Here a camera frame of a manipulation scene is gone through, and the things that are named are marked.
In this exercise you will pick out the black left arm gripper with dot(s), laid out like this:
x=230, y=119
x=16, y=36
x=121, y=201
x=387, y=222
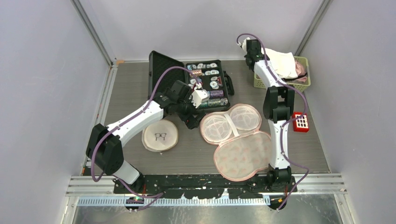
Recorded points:
x=189, y=120

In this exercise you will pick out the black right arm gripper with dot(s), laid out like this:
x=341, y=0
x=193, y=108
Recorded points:
x=246, y=55

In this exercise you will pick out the floral mesh laundry bag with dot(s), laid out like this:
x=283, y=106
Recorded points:
x=242, y=148

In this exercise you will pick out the white bra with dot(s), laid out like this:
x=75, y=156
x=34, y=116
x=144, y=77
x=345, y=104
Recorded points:
x=283, y=63

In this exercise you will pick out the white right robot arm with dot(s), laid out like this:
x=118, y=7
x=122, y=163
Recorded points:
x=277, y=110

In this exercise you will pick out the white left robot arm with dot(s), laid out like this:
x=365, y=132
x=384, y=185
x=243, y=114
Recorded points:
x=105, y=146

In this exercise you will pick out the green plastic basket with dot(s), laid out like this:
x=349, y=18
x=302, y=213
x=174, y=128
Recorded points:
x=301, y=83

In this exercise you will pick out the black poker chip case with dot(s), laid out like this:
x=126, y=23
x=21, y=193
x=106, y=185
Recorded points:
x=209, y=74

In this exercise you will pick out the pink bras in basket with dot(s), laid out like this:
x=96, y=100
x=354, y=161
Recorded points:
x=301, y=73

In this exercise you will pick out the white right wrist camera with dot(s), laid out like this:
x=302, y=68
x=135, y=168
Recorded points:
x=243, y=44

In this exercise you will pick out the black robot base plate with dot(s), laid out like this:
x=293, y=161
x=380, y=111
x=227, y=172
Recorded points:
x=205, y=186

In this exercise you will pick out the aluminium frame rail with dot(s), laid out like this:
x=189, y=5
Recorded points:
x=91, y=30

